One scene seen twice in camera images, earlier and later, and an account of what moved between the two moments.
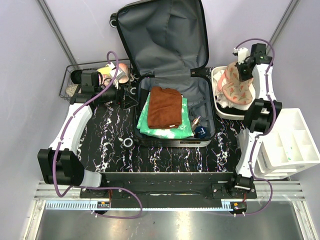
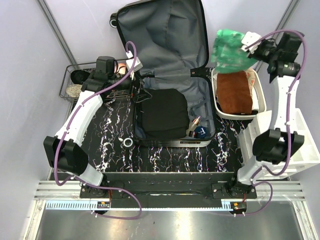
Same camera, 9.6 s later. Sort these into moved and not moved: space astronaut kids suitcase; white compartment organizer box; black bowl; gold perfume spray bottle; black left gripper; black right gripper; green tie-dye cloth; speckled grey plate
Moved: black right gripper; black left gripper; green tie-dye cloth
Not moved: speckled grey plate; space astronaut kids suitcase; white compartment organizer box; black bowl; gold perfume spray bottle
